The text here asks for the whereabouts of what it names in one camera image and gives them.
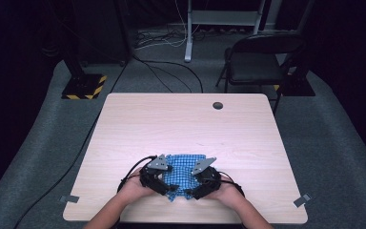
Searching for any dark curtain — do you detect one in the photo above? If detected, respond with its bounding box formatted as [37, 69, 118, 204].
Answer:
[0, 0, 61, 204]
[311, 0, 366, 179]

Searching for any left hand-held gripper black cable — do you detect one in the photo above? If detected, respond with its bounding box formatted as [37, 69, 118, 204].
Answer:
[116, 155, 158, 194]

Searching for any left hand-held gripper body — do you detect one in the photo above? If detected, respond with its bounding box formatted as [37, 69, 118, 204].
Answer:
[138, 154, 170, 194]

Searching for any person's right hand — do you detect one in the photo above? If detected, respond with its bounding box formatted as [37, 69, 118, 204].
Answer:
[204, 178, 245, 210]

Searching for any person's left hand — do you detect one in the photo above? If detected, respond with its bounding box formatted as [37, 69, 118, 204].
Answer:
[116, 167, 157, 205]

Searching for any hand-held gripper black cable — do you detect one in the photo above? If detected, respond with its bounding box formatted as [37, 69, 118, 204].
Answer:
[116, 155, 158, 194]
[218, 171, 246, 198]

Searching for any black stand base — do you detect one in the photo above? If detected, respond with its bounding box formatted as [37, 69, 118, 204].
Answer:
[279, 63, 316, 97]

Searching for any long black floor cable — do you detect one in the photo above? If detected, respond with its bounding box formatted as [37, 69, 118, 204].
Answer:
[12, 60, 130, 229]

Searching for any blue checked shirt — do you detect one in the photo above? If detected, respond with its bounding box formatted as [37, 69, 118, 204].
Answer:
[163, 154, 216, 203]

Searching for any black folding chair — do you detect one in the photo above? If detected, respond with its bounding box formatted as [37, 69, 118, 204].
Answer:
[214, 32, 307, 115]

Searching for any white metal stand frame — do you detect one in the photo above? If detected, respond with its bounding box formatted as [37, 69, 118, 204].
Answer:
[184, 0, 267, 63]

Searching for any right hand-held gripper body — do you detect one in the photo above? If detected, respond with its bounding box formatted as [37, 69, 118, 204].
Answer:
[191, 156, 223, 196]

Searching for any black stand with striped base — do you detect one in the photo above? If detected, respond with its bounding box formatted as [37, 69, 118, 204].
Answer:
[60, 47, 109, 101]

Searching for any thin black floor cable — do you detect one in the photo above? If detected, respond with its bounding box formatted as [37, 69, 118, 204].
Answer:
[143, 62, 194, 94]

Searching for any right hand-held gripper black cable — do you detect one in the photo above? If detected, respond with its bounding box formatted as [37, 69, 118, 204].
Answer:
[218, 171, 246, 198]

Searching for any curved black floor cable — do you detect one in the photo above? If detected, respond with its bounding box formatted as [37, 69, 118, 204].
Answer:
[132, 55, 204, 94]

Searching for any grey tape strip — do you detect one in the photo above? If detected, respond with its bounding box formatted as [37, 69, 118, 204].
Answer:
[59, 195, 81, 204]
[293, 193, 313, 209]

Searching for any black cabinet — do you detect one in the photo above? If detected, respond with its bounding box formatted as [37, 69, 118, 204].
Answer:
[72, 0, 132, 65]

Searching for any white floor cable bundle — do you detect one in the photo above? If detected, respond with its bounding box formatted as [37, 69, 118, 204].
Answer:
[134, 28, 189, 52]

